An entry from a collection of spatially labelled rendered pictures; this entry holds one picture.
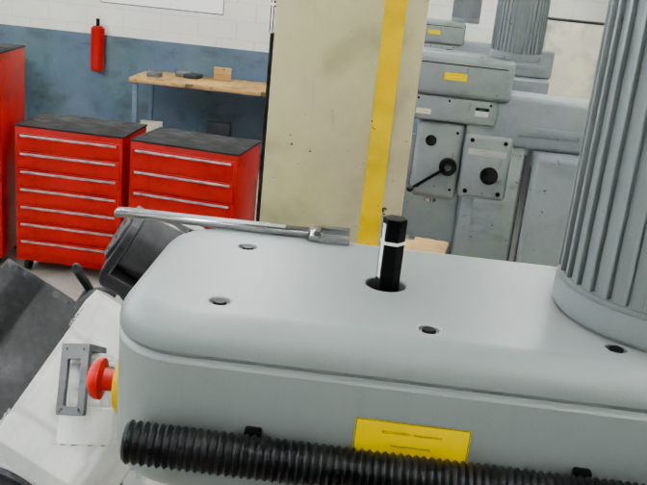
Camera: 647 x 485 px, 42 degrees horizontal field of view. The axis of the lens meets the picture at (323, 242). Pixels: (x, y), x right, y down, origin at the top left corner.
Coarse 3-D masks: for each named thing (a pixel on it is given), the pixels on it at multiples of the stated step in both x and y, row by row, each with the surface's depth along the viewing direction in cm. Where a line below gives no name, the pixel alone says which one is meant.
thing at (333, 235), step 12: (120, 216) 88; (132, 216) 88; (144, 216) 88; (156, 216) 87; (168, 216) 88; (180, 216) 88; (192, 216) 88; (204, 216) 89; (228, 228) 87; (240, 228) 87; (252, 228) 87; (264, 228) 87; (276, 228) 87; (288, 228) 88; (300, 228) 88; (312, 228) 88; (324, 228) 89; (336, 228) 89; (348, 228) 90; (312, 240) 86; (324, 240) 86; (336, 240) 86; (348, 240) 86
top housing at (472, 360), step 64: (192, 256) 79; (256, 256) 80; (320, 256) 82; (448, 256) 86; (128, 320) 68; (192, 320) 66; (256, 320) 66; (320, 320) 67; (384, 320) 69; (448, 320) 70; (512, 320) 71; (128, 384) 69; (192, 384) 67; (256, 384) 66; (320, 384) 66; (384, 384) 66; (448, 384) 65; (512, 384) 65; (576, 384) 65; (640, 384) 64; (384, 448) 67; (448, 448) 67; (512, 448) 66; (576, 448) 66; (640, 448) 66
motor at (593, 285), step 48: (624, 0) 66; (624, 48) 66; (624, 96) 67; (624, 144) 67; (576, 192) 73; (624, 192) 67; (576, 240) 72; (624, 240) 68; (576, 288) 72; (624, 288) 68; (624, 336) 68
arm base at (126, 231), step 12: (120, 228) 121; (132, 228) 118; (120, 240) 118; (132, 240) 118; (108, 252) 119; (120, 252) 118; (108, 264) 119; (108, 276) 120; (120, 276) 121; (108, 288) 121; (120, 288) 121
